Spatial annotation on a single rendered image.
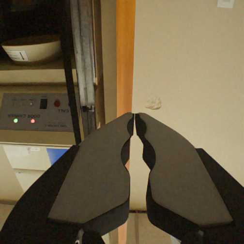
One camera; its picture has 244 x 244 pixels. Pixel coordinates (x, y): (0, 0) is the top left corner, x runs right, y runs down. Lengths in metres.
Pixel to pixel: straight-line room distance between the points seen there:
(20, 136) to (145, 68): 0.62
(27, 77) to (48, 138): 0.16
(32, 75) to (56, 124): 0.14
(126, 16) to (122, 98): 0.14
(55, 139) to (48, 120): 0.05
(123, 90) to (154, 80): 0.56
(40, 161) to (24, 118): 0.23
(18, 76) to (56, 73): 0.10
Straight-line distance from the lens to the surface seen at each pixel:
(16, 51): 0.51
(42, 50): 0.49
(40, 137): 0.43
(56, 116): 0.42
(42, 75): 0.48
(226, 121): 1.13
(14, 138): 0.46
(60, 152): 0.43
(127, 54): 0.33
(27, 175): 0.73
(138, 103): 0.94
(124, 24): 0.32
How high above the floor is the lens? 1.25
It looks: 33 degrees up
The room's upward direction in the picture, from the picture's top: 179 degrees counter-clockwise
